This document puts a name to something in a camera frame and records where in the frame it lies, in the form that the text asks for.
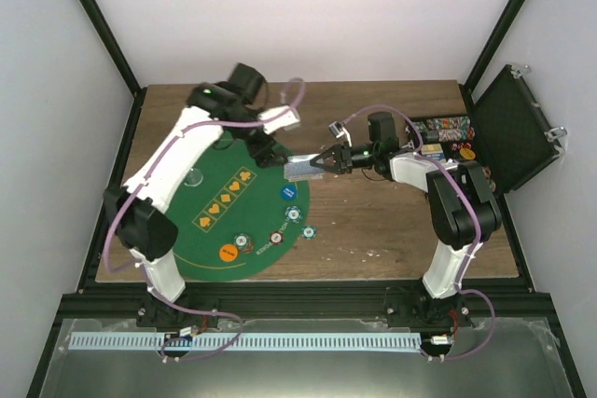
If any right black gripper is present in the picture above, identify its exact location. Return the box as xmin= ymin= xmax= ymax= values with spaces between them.
xmin=311 ymin=142 xmax=379 ymax=175

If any blue playing card deck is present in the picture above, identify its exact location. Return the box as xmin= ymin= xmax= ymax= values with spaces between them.
xmin=284 ymin=154 xmax=325 ymax=182

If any blue small blind button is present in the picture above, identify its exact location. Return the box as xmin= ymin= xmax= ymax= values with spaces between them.
xmin=280 ymin=184 xmax=299 ymax=201

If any poker chip stack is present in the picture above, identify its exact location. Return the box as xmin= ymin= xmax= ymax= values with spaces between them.
xmin=233 ymin=233 xmax=255 ymax=254
xmin=285 ymin=205 xmax=303 ymax=224

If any single teal poker chip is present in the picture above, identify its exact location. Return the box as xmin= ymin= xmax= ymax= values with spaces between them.
xmin=301 ymin=226 xmax=316 ymax=240

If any red poker chip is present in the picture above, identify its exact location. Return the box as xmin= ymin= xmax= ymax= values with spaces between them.
xmin=269 ymin=231 xmax=284 ymax=245

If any orange big blind button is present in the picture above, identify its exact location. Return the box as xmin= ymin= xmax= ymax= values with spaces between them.
xmin=218 ymin=243 xmax=239 ymax=263

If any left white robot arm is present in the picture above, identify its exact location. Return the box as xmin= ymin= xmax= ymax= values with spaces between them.
xmin=103 ymin=63 xmax=305 ymax=327

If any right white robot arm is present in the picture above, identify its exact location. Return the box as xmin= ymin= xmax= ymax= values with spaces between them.
xmin=309 ymin=112 xmax=502 ymax=326

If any green round poker mat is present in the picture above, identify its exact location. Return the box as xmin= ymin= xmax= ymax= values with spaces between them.
xmin=166 ymin=134 xmax=311 ymax=281

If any clear dealer button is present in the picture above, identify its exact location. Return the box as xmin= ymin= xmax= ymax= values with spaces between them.
xmin=183 ymin=168 xmax=204 ymax=187

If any black poker case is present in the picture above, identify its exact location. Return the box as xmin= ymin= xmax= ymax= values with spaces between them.
xmin=413 ymin=64 xmax=566 ymax=196

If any light blue slotted strip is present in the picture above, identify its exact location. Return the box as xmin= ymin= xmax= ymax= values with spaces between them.
xmin=68 ymin=332 xmax=422 ymax=353

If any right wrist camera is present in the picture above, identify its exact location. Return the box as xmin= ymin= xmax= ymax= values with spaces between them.
xmin=328 ymin=121 xmax=353 ymax=147

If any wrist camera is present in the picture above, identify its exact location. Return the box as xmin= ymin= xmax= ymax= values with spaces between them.
xmin=258 ymin=105 xmax=300 ymax=135
xmin=328 ymin=121 xmax=353 ymax=147

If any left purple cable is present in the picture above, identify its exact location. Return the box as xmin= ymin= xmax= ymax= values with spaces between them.
xmin=103 ymin=76 xmax=308 ymax=364

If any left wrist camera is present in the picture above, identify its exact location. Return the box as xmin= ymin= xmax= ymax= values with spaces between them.
xmin=258 ymin=105 xmax=300 ymax=135

